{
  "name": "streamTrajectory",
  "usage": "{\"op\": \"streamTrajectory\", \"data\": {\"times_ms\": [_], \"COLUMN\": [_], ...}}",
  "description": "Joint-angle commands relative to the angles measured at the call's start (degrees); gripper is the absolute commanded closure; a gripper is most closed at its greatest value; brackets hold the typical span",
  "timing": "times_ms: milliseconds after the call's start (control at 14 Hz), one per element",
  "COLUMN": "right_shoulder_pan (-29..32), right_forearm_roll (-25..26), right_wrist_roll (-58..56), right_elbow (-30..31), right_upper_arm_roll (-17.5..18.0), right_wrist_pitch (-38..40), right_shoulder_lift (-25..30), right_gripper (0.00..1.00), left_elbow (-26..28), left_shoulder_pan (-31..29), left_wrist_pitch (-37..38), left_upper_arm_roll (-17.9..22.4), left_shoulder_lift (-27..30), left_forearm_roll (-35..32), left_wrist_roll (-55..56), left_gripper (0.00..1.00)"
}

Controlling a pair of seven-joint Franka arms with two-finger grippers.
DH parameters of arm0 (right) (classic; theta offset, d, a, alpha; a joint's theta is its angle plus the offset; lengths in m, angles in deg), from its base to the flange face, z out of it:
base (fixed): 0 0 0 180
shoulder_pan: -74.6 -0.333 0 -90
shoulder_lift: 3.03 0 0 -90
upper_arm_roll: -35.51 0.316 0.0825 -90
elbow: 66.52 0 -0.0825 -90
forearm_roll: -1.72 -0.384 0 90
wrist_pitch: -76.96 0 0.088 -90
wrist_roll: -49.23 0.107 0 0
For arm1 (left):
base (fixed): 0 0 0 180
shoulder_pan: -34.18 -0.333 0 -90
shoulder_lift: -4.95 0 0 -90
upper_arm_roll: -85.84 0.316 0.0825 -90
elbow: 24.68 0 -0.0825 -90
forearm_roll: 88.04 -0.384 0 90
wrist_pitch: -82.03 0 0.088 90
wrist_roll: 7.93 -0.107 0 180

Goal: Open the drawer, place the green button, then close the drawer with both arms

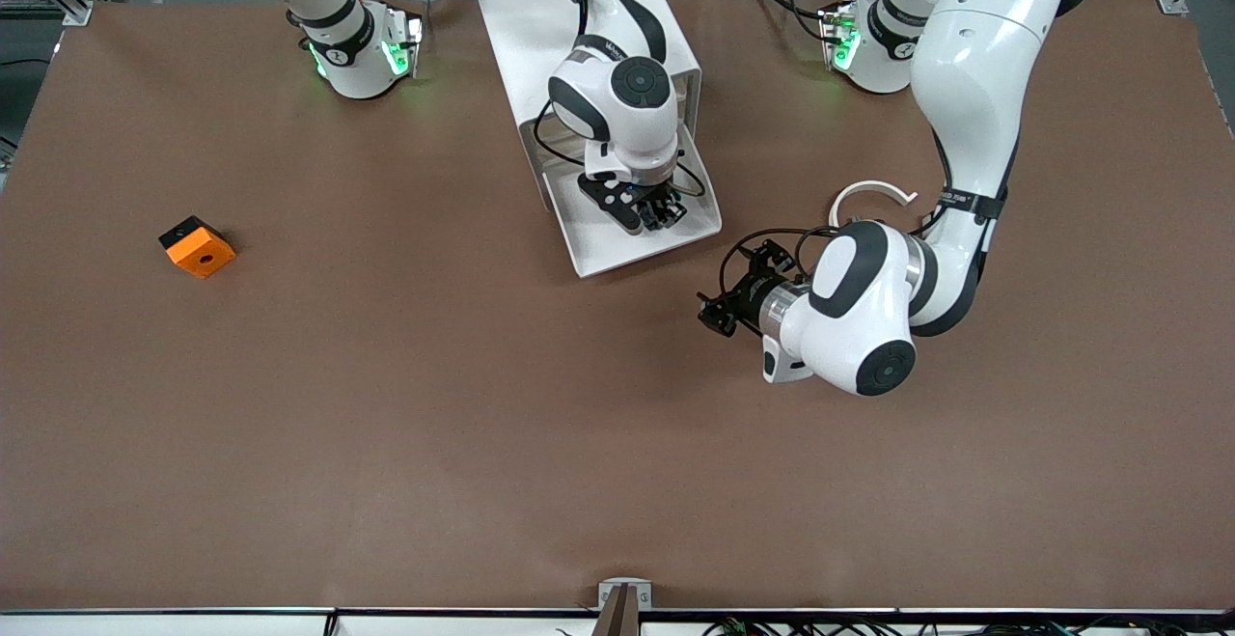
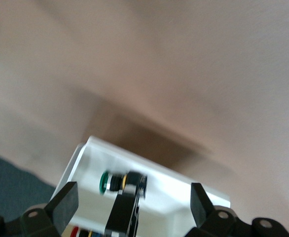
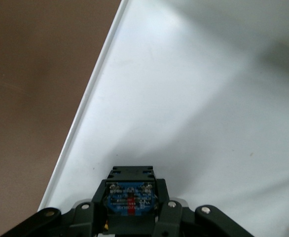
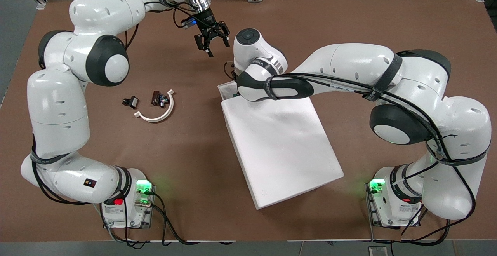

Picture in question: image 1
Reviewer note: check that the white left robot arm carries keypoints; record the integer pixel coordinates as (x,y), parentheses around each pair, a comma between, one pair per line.
(974,67)

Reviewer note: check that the brown table mat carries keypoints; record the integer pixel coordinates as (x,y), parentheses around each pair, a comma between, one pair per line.
(386,424)

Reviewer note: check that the grey bracket with post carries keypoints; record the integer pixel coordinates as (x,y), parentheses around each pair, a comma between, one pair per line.
(625,586)

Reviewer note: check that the orange box with black base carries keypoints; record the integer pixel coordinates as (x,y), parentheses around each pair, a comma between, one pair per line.
(203,255)

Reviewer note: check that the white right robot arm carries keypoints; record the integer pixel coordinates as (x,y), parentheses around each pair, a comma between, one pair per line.
(627,124)

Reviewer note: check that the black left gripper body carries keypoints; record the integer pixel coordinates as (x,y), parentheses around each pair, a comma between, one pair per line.
(745,299)

